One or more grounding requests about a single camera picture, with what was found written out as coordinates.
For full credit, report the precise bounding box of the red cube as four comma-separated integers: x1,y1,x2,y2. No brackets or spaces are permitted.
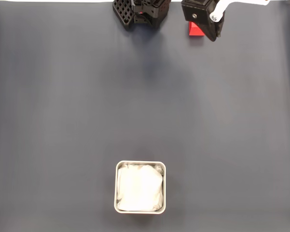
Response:
188,21,206,37

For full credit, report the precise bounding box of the square metal box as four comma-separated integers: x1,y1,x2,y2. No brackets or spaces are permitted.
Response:
115,160,166,215

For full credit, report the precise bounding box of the dark grey table mat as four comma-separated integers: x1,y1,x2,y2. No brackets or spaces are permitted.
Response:
0,1,290,232

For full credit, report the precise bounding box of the white crumpled cloth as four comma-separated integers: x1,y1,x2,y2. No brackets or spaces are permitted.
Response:
117,163,165,212

